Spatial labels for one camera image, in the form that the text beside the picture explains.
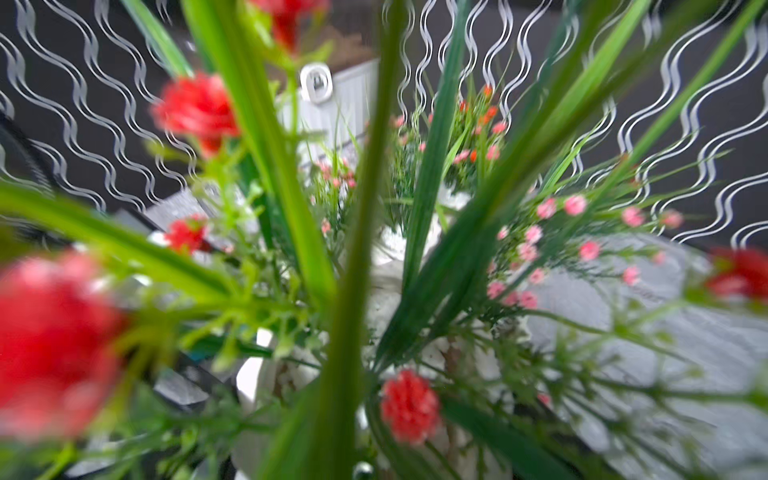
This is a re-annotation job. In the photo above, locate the potted orange gypsophila at back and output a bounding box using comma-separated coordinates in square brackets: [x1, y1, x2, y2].
[390, 84, 508, 198]

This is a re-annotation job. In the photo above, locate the potted pink gypsophila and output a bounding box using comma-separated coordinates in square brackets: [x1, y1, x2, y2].
[469, 155, 708, 325]
[300, 146, 358, 259]

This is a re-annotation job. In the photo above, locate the white ribbed storage box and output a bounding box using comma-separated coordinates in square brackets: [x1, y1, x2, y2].
[296, 59, 379, 166]

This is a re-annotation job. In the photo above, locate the potted red gypsophila plant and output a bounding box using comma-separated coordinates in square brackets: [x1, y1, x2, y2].
[1, 1, 767, 479]

